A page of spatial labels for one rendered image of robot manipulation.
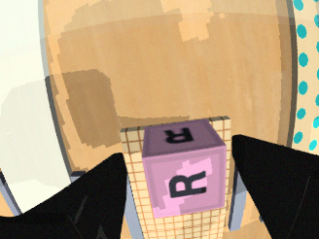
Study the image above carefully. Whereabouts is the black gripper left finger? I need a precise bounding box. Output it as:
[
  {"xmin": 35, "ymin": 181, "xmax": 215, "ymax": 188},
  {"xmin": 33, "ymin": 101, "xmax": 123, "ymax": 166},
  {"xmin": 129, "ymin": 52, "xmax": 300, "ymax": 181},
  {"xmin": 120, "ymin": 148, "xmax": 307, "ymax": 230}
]
[{"xmin": 0, "ymin": 154, "xmax": 128, "ymax": 239}]

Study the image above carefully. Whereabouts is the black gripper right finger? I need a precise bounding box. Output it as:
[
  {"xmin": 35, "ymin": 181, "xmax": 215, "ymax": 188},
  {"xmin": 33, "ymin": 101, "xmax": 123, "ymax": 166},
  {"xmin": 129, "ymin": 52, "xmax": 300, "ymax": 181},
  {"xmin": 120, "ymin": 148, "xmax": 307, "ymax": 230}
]
[{"xmin": 232, "ymin": 135, "xmax": 319, "ymax": 239}]

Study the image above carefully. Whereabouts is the pink cube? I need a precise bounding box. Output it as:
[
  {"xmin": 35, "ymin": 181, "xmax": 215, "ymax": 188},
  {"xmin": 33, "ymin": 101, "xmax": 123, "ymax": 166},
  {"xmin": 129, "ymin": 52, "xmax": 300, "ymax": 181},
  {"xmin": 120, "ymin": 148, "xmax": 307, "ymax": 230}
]
[{"xmin": 141, "ymin": 119, "xmax": 227, "ymax": 218}]

